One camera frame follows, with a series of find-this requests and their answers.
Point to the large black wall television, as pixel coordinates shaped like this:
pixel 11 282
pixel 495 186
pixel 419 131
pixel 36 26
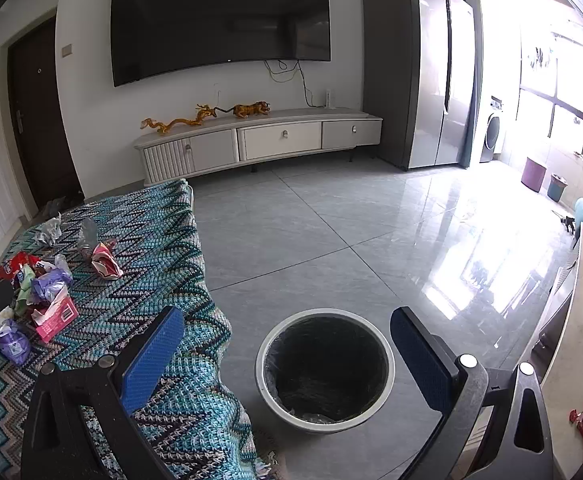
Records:
pixel 154 37

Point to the round grey trash bin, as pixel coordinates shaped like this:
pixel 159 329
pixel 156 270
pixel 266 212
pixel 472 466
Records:
pixel 324 371

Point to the teal zigzag knitted blanket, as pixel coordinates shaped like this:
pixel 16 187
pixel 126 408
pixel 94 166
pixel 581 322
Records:
pixel 195 424

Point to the dark brown entrance door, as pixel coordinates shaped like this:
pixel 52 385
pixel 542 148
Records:
pixel 37 121

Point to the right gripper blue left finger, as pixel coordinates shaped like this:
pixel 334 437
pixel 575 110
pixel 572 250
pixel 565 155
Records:
pixel 145 358

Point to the clear plastic candy wrapper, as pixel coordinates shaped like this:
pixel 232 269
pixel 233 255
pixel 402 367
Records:
pixel 87 239

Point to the red snack wrapper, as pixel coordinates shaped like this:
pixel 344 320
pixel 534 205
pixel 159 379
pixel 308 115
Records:
pixel 10 268

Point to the front-load washing machine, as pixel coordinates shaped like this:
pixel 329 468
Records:
pixel 492 131

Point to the clear silver wrapper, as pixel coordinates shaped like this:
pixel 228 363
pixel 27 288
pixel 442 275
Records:
pixel 49 232

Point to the white low TV cabinet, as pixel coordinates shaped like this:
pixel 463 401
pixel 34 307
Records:
pixel 230 142

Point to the teal small waste bin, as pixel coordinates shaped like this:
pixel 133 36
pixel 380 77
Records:
pixel 556 188

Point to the purple round stool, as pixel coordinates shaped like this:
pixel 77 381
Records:
pixel 533 175

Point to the red white wrapper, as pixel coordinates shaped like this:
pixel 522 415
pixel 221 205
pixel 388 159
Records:
pixel 103 261

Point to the silver double-door refrigerator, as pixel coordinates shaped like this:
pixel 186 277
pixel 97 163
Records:
pixel 406 45

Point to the golden dragon figurine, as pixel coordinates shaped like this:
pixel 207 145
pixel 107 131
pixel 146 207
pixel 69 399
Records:
pixel 163 128

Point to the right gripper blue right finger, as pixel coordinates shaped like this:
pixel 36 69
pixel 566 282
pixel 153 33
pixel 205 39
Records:
pixel 429 359

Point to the purple wrapper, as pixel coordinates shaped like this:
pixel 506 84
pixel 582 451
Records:
pixel 14 344

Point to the pink snack box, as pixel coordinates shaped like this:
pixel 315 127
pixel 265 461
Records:
pixel 61 312

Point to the green paper wrapper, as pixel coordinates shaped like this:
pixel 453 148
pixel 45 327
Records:
pixel 25 275

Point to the golden tiger figurine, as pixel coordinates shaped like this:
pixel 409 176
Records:
pixel 247 110

